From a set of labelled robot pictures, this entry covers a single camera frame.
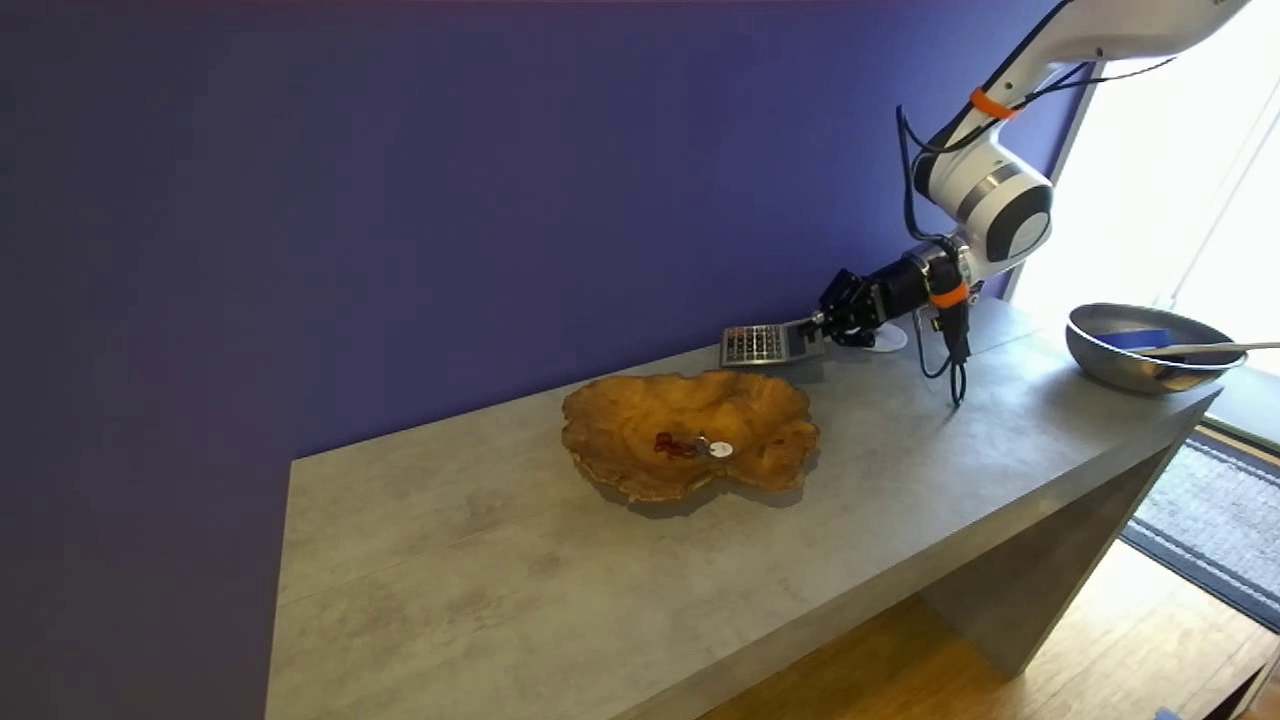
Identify white long-handled spoon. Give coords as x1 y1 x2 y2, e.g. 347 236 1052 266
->
1143 341 1280 364

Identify grey concrete-look cabinet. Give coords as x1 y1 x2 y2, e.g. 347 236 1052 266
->
263 303 1218 720

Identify grey floor mat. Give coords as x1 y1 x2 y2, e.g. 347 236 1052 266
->
1125 430 1280 631

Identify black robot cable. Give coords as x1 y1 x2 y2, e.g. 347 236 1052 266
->
891 101 975 414

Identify white compact disc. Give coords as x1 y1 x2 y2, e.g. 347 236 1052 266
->
855 324 910 354

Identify silver metal bowl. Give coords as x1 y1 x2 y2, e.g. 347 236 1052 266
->
1066 303 1241 396

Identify brown wooden burl bowl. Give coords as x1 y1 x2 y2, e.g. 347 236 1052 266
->
561 373 820 504

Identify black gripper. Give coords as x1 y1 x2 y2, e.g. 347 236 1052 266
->
804 246 969 349

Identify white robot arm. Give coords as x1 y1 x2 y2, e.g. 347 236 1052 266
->
802 0 1248 345

